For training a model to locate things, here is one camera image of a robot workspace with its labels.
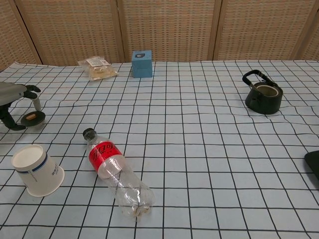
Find black kettle lid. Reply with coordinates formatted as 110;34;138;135
20;111;46;127

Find small blue cardboard box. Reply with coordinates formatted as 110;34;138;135
131;50;154;79

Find empty clear plastic cola bottle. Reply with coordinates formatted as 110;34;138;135
83;127;156;222

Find blue checked tablecloth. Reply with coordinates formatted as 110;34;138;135
0;59;319;239

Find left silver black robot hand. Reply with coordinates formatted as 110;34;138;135
0;83;42;131

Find black kettle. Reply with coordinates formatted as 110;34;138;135
242;70;284;115

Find white paper cup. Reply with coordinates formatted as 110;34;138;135
11;144;65;198

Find clear snack bag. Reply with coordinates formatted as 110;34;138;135
77;56;119;82

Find black baseball cap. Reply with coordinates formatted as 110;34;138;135
304;150;319;180

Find woven bamboo folding screen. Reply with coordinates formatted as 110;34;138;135
0;0;319;73

